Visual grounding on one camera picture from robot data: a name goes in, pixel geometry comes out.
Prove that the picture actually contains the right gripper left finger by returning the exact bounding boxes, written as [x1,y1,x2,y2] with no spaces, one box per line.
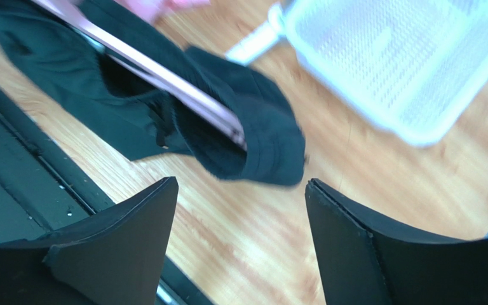
[0,177,179,304]

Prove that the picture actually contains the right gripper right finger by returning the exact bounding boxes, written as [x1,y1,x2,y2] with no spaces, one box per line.
[305,179,488,304]

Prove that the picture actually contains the dark navy shorts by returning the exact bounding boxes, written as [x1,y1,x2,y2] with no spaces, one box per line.
[0,1,305,186]

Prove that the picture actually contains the pink plastic hanger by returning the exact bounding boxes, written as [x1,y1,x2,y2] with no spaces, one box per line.
[32,0,247,151]

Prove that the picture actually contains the pink fish print shorts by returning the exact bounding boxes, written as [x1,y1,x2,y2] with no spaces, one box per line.
[114,0,211,22]

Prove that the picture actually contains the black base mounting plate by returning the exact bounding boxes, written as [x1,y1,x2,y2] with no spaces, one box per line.
[0,89,210,304]

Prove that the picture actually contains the white plastic basket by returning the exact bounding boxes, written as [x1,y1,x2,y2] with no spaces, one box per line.
[285,1,488,147]

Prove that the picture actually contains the metal clothes rack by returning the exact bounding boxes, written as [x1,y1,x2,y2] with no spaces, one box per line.
[225,2,285,66]

